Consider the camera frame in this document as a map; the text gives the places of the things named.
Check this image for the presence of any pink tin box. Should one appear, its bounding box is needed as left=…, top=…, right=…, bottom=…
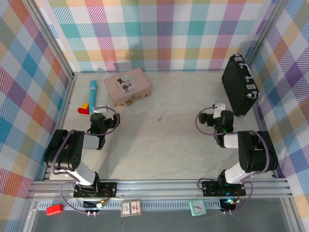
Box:
left=103, top=67, right=152, bottom=109

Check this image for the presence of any red and yellow toy block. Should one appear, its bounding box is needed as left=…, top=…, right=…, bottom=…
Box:
left=77, top=102, right=90, bottom=114

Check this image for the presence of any blue marker pen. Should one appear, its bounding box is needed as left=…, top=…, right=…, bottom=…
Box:
left=88, top=80, right=98, bottom=115

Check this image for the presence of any black briefcase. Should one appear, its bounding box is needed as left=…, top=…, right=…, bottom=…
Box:
left=221, top=53, right=261, bottom=117

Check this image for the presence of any playing card box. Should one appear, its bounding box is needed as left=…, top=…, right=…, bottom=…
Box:
left=120, top=199, right=142, bottom=218

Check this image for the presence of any teal alarm clock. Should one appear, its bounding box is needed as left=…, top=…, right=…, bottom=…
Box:
left=189, top=199, right=207, bottom=217

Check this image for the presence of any red plastic block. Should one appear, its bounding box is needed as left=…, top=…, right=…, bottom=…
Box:
left=46, top=204, right=64, bottom=216

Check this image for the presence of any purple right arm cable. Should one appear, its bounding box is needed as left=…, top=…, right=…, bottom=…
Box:
left=195, top=108, right=271, bottom=215

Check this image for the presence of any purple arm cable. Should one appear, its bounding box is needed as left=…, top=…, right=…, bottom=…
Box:
left=51, top=106, right=121, bottom=214
left=195, top=108, right=271, bottom=215

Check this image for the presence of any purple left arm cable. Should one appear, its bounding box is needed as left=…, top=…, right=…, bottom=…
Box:
left=51, top=106, right=121, bottom=214

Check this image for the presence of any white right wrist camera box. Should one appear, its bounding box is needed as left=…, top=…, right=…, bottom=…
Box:
left=212, top=102, right=226, bottom=118

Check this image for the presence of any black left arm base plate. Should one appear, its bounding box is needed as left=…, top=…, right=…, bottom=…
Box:
left=73, top=181, right=118, bottom=199

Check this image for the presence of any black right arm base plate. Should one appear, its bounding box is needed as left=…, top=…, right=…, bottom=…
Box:
left=202, top=180, right=246, bottom=197

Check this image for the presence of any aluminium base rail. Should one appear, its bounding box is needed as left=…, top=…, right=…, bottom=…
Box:
left=26, top=179, right=294, bottom=200

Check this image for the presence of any aluminium left corner post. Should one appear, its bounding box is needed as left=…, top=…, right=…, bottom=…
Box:
left=24, top=0, right=78, bottom=84

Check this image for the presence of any aluminium corner post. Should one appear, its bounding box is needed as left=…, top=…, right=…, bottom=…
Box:
left=245, top=0, right=290, bottom=71
left=24, top=0, right=78, bottom=84

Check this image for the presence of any perforated grey cable tray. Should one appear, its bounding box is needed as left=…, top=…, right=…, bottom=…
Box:
left=36, top=200, right=242, bottom=211

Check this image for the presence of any aluminium right corner post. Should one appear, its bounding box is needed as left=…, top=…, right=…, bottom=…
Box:
left=245, top=0, right=290, bottom=71

